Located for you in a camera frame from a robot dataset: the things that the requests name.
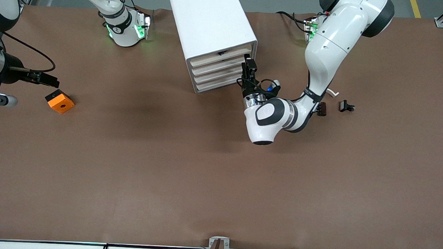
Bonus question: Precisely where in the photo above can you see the orange and black box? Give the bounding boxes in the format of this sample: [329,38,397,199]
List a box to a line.
[44,89,76,115]

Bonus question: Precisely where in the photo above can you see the small black clip part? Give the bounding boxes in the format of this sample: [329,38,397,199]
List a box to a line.
[339,100,356,113]

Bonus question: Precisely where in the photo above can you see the brown table cover sheet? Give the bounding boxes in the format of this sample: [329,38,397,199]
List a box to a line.
[0,1,443,249]

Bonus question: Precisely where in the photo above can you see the black arm base cable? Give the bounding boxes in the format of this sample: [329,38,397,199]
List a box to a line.
[275,11,311,33]

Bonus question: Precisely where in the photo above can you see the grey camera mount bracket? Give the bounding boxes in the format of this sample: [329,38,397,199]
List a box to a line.
[209,236,230,249]

